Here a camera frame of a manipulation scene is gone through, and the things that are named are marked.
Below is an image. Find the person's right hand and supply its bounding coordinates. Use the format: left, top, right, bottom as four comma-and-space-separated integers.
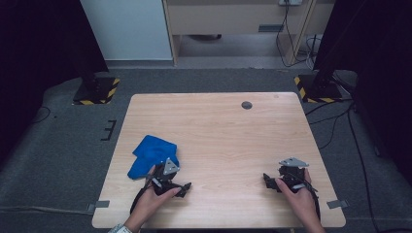
275, 168, 323, 228

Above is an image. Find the white patterned sleeve cuff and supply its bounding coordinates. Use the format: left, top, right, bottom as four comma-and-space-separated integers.
107, 223, 134, 233

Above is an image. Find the blue cloth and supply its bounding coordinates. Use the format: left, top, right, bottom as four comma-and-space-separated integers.
126, 134, 180, 181

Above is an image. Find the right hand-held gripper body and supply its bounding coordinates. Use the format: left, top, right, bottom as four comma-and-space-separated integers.
277, 157, 310, 194

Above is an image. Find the long black floor cable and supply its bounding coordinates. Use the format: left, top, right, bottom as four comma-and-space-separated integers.
347, 108, 378, 233

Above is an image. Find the black yellow striped stand base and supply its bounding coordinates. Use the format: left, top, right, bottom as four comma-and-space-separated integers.
72, 77, 120, 106
293, 74, 344, 104

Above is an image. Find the black curtain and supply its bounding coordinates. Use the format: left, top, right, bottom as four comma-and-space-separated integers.
0, 0, 110, 164
312, 0, 412, 178

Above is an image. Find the light wooden desk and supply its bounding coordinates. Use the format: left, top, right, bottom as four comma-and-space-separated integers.
161, 0, 336, 66

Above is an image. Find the black hanging power cable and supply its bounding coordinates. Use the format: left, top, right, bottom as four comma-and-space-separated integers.
275, 3, 314, 68

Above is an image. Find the person's left hand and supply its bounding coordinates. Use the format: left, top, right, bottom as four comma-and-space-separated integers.
130, 164, 183, 225

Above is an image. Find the grey tape piece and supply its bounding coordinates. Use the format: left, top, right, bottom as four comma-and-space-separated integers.
326, 199, 351, 210
86, 200, 111, 214

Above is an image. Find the left hand-held gripper black cable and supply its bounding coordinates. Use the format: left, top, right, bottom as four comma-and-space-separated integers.
129, 179, 155, 216

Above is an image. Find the hand-held gripper black cable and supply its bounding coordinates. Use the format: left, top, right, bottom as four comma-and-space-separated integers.
290, 172, 323, 221
129, 179, 155, 216

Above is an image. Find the thin black floor cable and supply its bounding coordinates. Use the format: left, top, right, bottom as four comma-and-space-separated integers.
31, 106, 52, 125

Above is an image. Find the right hand-held gripper black cable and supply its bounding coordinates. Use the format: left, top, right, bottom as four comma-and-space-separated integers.
290, 172, 323, 221

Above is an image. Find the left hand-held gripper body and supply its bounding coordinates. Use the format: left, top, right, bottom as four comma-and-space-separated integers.
150, 157, 183, 197

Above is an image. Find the white cabinet panel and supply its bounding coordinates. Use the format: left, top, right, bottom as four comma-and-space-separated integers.
80, 0, 173, 61

